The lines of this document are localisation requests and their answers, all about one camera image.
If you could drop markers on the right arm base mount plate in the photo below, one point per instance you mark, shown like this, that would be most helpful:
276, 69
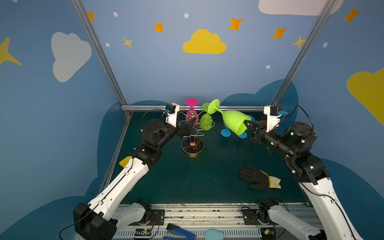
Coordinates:
257, 216

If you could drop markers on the small green circuit board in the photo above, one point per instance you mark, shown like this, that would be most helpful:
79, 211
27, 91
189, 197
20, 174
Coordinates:
142, 233

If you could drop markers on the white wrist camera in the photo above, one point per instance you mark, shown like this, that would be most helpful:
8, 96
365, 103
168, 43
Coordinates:
172, 111
274, 116

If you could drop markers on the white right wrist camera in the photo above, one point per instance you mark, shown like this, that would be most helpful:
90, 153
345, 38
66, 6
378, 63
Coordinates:
274, 116

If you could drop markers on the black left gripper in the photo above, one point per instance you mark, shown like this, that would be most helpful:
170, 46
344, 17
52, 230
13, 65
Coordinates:
183, 130

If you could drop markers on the small right circuit board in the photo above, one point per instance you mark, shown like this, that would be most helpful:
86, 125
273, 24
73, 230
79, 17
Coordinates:
268, 234

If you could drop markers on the aluminium right frame post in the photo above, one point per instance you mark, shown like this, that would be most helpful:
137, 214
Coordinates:
304, 50

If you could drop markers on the light teal plastic object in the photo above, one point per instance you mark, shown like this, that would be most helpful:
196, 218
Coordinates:
213, 234

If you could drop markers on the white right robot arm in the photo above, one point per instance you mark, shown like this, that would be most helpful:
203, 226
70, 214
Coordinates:
313, 178

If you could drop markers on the blue wine glass front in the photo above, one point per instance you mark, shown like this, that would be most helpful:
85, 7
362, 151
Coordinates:
244, 134

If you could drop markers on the gold wire wine glass rack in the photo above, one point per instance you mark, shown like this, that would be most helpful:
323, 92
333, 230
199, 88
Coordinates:
194, 144

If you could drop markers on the green wine glass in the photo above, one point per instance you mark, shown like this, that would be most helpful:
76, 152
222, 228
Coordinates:
206, 120
234, 120

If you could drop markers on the blue wine glass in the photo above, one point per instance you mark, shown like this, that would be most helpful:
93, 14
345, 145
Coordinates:
226, 132
244, 134

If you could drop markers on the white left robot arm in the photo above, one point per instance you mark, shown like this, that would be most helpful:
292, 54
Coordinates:
100, 219

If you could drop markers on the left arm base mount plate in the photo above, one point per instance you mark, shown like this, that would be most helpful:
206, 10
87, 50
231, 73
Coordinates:
157, 217

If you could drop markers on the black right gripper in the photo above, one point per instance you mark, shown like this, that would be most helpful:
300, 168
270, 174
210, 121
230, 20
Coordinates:
258, 135

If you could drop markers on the aluminium frame post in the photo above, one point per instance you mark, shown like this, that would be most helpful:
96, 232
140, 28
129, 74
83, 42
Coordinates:
304, 50
88, 26

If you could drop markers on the black work glove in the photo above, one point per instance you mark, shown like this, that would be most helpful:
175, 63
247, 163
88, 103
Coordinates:
259, 179

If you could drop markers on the pink wine glass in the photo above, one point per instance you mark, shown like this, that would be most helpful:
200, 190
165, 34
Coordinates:
192, 113

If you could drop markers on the aluminium back frame rail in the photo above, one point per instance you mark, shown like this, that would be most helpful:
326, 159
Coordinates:
162, 107

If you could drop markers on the aluminium left frame post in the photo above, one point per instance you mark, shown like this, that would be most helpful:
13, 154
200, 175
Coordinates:
88, 26

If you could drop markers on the blue stapler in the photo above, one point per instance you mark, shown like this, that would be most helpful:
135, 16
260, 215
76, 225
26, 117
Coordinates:
176, 233

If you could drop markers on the yellow plastic scoop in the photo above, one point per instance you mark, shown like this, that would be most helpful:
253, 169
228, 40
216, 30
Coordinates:
123, 163

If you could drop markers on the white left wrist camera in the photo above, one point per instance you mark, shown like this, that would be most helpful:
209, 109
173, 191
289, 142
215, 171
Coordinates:
172, 111

